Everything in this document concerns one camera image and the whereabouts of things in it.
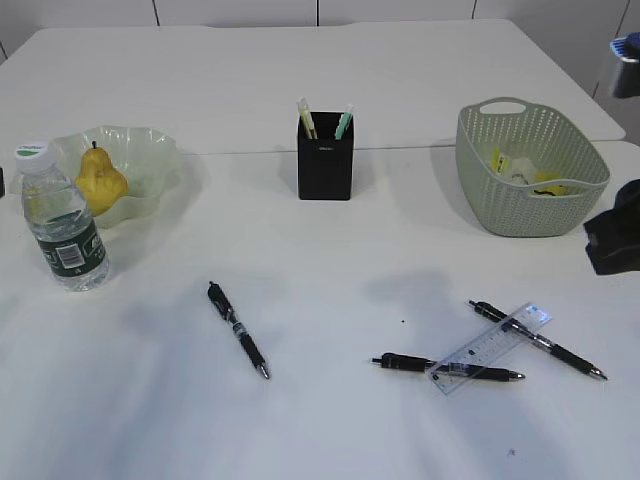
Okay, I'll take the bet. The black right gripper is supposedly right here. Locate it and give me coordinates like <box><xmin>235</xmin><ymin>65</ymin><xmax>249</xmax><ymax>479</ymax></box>
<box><xmin>583</xmin><ymin>179</ymin><xmax>639</xmax><ymax>276</ymax></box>

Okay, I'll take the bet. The yellow white waste paper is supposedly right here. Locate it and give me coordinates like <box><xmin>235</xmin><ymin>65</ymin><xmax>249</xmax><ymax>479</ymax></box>
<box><xmin>484</xmin><ymin>148</ymin><xmax>583</xmax><ymax>197</ymax></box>

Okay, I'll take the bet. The mint green pen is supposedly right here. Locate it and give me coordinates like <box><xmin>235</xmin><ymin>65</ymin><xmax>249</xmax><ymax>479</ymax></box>
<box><xmin>334</xmin><ymin>104</ymin><xmax>354</xmax><ymax>140</ymax></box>

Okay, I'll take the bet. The yellow pen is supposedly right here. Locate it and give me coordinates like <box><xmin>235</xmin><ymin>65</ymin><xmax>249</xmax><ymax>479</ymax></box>
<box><xmin>297</xmin><ymin>97</ymin><xmax>318</xmax><ymax>140</ymax></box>

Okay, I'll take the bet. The yellow pear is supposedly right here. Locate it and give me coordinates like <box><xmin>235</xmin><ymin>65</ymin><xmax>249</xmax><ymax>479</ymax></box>
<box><xmin>75</xmin><ymin>141</ymin><xmax>129</xmax><ymax>217</ymax></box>

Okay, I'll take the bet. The clear water bottle green label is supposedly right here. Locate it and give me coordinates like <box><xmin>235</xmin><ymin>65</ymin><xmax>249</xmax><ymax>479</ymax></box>
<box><xmin>14</xmin><ymin>141</ymin><xmax>109</xmax><ymax>292</ymax></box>

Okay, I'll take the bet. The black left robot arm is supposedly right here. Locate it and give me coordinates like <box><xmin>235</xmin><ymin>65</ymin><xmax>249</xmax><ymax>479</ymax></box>
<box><xmin>0</xmin><ymin>167</ymin><xmax>5</xmax><ymax>198</ymax></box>

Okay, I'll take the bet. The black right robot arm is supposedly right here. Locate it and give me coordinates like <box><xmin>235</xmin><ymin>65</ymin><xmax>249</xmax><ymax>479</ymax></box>
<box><xmin>583</xmin><ymin>32</ymin><xmax>639</xmax><ymax>276</ymax></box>

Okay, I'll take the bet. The green woven plastic basket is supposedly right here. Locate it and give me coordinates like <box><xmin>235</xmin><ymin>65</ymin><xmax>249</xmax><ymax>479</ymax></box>
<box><xmin>456</xmin><ymin>99</ymin><xmax>610</xmax><ymax>238</ymax></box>

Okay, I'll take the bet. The black pen under ruler top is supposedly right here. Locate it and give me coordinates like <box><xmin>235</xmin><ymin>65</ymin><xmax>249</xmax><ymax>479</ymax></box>
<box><xmin>468</xmin><ymin>300</ymin><xmax>608</xmax><ymax>380</ymax></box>

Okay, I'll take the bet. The black pen under ruler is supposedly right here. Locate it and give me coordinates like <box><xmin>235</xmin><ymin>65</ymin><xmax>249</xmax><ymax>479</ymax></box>
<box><xmin>371</xmin><ymin>352</ymin><xmax>526</xmax><ymax>383</ymax></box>
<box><xmin>468</xmin><ymin>300</ymin><xmax>608</xmax><ymax>380</ymax></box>

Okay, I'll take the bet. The transparent plastic ruler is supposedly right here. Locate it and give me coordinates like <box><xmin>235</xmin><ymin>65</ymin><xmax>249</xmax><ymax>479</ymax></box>
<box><xmin>427</xmin><ymin>303</ymin><xmax>552</xmax><ymax>395</ymax></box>

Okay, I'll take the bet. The black pen under ruler bottom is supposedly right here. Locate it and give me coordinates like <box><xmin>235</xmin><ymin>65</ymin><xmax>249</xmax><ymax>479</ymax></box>
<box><xmin>371</xmin><ymin>352</ymin><xmax>526</xmax><ymax>383</ymax></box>

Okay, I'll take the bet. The black square pen holder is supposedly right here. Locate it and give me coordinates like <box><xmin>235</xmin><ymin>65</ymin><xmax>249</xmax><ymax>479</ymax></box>
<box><xmin>297</xmin><ymin>111</ymin><xmax>354</xmax><ymax>201</ymax></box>

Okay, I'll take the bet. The black pen centre left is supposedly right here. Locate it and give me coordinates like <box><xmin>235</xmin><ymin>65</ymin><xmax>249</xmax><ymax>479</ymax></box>
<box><xmin>207</xmin><ymin>281</ymin><xmax>271</xmax><ymax>380</ymax></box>

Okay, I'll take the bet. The green wavy glass plate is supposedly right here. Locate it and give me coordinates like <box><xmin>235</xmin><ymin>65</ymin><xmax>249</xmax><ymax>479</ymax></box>
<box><xmin>50</xmin><ymin>125</ymin><xmax>181</xmax><ymax>229</ymax></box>

